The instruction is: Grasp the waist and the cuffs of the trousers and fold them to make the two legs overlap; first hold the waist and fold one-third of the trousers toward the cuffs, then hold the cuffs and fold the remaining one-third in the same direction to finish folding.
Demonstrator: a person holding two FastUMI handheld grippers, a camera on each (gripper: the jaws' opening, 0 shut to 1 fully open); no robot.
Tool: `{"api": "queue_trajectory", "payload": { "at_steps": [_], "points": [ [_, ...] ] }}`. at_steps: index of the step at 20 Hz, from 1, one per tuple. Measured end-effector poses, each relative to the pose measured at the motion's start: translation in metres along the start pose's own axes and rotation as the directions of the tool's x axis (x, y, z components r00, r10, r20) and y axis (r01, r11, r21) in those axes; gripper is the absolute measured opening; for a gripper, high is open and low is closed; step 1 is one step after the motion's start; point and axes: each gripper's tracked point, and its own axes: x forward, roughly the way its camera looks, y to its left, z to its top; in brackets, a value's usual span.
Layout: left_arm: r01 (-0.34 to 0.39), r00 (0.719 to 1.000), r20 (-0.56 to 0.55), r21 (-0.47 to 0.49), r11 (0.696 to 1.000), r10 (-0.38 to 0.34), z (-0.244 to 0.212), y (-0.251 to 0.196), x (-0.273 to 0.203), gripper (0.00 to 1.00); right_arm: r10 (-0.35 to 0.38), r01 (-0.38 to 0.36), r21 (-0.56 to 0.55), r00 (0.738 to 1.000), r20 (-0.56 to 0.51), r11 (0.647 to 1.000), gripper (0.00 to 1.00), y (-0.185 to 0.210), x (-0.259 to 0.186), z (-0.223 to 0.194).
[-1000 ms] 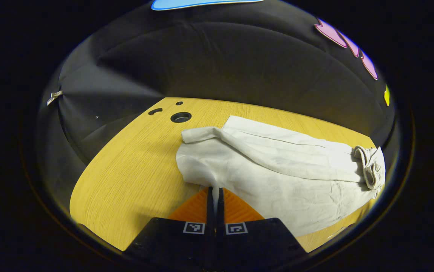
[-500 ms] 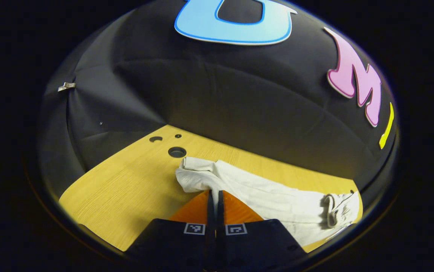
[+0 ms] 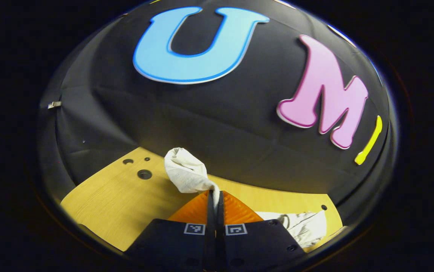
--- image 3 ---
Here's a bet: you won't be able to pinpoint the black backdrop cloth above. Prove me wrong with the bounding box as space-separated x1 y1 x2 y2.
37 0 397 227

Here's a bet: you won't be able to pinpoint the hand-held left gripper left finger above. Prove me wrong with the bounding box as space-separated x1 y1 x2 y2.
126 190 216 270

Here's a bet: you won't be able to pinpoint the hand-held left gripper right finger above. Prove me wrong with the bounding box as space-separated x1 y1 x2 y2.
216 191 306 270

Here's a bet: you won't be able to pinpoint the white jeans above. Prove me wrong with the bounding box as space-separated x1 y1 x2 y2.
164 147 329 248

